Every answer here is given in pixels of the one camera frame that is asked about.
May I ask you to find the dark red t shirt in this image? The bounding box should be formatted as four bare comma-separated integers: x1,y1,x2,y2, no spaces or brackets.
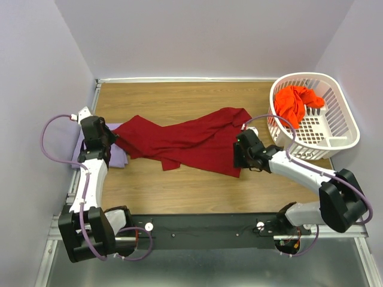
114,108,251,178

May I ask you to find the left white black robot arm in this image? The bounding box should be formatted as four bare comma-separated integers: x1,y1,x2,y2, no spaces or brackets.
58,113,133,262

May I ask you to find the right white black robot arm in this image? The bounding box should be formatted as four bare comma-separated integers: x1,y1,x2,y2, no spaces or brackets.
233,129,368,234

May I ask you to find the folded purple t shirt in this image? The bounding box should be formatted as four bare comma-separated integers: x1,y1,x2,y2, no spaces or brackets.
72,128,128,169

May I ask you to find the orange t shirt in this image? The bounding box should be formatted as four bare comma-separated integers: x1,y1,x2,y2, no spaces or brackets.
274,86,325,129

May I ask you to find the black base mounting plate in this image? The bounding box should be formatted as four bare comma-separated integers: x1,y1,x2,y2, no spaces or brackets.
132,212,311,250

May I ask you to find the white plastic laundry basket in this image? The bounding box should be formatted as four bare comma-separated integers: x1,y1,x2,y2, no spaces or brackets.
267,72,360,160

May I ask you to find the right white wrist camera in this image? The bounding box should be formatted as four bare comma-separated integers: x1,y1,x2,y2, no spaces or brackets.
241,124,259,136

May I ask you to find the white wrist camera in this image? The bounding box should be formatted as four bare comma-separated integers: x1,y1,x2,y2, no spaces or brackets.
241,124,259,136
69,106,93,124

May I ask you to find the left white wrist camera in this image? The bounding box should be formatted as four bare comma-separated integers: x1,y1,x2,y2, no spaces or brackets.
69,106,93,124

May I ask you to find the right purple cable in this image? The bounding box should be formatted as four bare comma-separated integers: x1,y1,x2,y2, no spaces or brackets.
244,114,374,225

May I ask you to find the purple cable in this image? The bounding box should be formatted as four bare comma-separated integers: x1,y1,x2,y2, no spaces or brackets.
39,114,108,261
244,114,374,225

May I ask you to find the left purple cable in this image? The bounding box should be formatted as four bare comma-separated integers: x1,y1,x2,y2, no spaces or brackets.
39,114,108,261

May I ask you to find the aluminium frame rail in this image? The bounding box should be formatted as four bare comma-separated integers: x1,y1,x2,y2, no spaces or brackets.
34,79,383,287

